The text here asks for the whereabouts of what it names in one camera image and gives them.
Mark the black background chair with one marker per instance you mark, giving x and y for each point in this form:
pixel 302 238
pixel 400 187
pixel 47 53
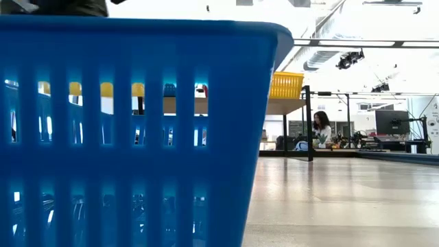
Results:
pixel 286 142

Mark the blue plastic basket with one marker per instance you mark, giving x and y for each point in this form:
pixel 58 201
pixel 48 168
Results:
pixel 169 90
pixel 137 51

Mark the black monitor stand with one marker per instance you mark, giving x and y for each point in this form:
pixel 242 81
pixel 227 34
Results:
pixel 424 133

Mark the black computer monitor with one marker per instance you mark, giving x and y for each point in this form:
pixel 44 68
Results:
pixel 392 121

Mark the dark background table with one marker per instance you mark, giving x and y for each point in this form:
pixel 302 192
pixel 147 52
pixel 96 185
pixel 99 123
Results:
pixel 394 157

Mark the black ceiling fixture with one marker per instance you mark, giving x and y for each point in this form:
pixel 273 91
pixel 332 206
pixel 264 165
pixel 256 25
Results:
pixel 380 88

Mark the black overhead frame beam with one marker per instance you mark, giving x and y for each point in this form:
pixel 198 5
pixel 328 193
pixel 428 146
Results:
pixel 313 42

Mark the white blue bag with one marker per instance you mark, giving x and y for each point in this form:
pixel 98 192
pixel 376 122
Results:
pixel 302 145

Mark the black background metal frame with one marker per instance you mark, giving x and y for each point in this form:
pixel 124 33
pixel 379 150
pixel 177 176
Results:
pixel 324 93

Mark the black overhead camera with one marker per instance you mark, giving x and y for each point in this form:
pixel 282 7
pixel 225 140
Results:
pixel 348 60

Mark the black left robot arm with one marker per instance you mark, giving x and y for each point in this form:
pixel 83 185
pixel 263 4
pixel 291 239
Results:
pixel 68 8

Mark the person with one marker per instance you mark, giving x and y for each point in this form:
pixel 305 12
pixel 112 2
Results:
pixel 322 128

